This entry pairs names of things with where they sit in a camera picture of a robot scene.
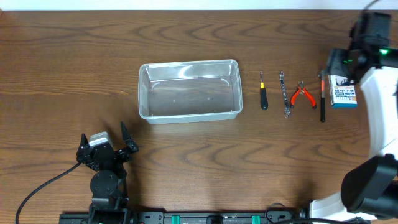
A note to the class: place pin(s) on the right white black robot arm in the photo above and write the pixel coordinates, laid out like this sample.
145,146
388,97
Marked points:
368,192

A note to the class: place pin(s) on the red handled pliers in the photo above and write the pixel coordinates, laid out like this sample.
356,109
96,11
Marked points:
301,90

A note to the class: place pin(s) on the small black hammer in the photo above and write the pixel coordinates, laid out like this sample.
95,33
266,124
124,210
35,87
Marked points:
322,74

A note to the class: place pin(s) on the clear plastic container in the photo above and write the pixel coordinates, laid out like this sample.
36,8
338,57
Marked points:
187,92

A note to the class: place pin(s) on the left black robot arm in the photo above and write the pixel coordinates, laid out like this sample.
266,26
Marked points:
108,185

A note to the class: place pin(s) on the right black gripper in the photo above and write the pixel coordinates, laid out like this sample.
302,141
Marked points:
336,63

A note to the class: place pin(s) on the blue white screw box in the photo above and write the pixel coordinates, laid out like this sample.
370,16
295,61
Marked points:
342,93

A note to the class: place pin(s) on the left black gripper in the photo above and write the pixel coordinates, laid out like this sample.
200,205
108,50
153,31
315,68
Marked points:
106,152

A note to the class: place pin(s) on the silver ring wrench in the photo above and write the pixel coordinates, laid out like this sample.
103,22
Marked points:
286,102

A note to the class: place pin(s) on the black yellow screwdriver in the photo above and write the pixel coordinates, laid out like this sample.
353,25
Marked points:
263,95

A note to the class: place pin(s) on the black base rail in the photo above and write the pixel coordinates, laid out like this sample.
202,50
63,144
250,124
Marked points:
276,216

